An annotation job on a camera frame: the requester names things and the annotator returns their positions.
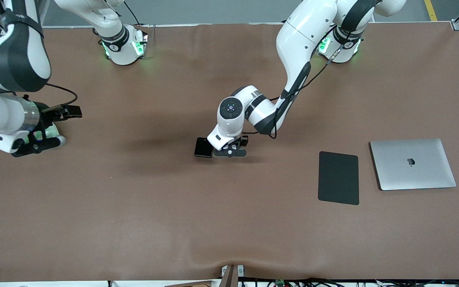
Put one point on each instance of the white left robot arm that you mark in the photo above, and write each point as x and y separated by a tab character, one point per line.
301	40

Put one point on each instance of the black mouse pad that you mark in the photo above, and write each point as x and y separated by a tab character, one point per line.
339	179

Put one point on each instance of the black flip phone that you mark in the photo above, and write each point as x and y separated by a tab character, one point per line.
202	149

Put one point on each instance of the silver closed laptop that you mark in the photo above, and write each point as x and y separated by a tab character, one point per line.
412	175

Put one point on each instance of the metal and wood mount bracket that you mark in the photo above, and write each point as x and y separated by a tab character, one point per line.
229	277

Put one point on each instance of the brown table cover mat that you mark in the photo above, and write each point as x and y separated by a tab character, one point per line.
134	199

